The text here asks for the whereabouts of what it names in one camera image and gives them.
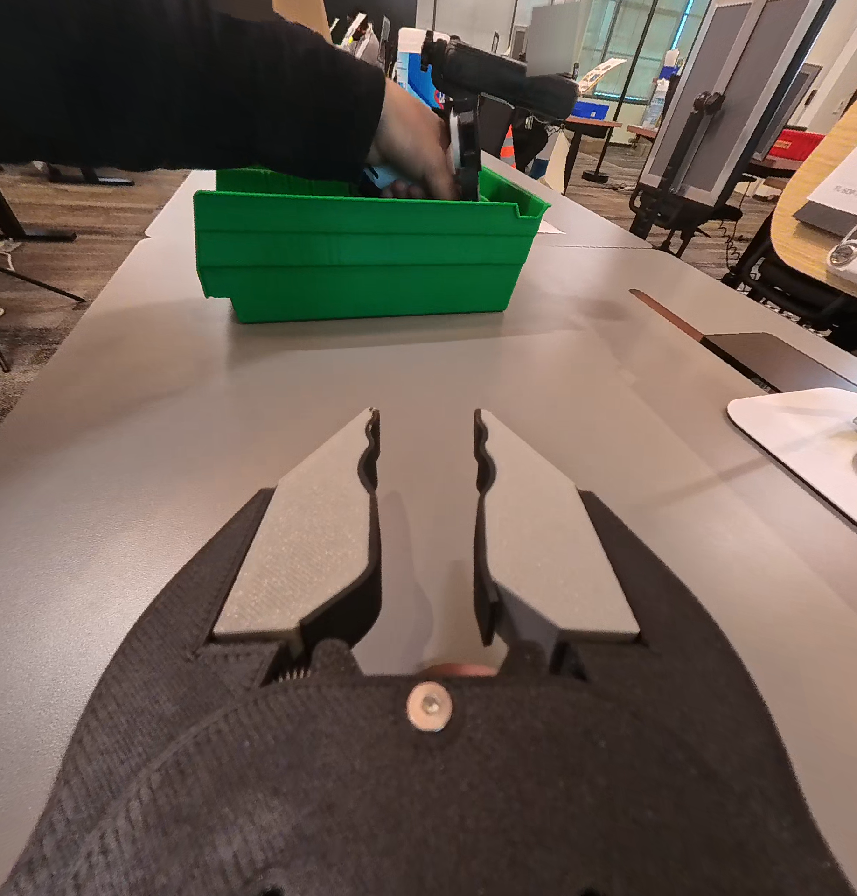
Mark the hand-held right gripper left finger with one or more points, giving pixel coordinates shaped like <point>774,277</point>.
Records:
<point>309,546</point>

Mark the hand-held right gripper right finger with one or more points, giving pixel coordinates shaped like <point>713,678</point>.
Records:
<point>547,560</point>

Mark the green plastic bin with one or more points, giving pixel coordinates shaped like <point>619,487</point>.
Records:
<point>365,259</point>

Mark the person's left forearm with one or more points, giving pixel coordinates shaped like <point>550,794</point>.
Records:
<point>190,84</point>

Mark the grey desk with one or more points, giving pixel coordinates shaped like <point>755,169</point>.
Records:
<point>190,420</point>

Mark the person's left hand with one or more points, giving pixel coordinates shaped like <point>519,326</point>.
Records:
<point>414,140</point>

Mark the orange traffic cone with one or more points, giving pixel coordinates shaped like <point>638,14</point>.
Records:
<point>508,148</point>

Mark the blue plastic bin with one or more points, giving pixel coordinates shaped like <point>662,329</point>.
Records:
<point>590,110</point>

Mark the wooden top table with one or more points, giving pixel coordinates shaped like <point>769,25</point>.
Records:
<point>593,124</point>

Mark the blue white wipes canister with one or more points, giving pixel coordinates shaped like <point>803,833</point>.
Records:
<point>411,70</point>

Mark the clear spray bottle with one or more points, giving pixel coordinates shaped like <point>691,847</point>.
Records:
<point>656,105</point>

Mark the white paper sheet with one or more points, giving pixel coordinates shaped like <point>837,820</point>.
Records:
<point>551,228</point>

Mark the grey panel on black stand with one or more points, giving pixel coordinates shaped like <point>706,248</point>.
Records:
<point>736,84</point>

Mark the white document stand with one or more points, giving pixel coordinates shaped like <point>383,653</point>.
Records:
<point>799,448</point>

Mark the red plastic bin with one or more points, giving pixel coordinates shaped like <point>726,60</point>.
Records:
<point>803,145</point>

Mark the dark flat panel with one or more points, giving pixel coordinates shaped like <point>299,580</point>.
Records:
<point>778,360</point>

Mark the black office chair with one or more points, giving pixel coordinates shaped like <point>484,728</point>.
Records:
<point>785,280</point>

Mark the instruction sheet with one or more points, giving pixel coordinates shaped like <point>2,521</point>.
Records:
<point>848,189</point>

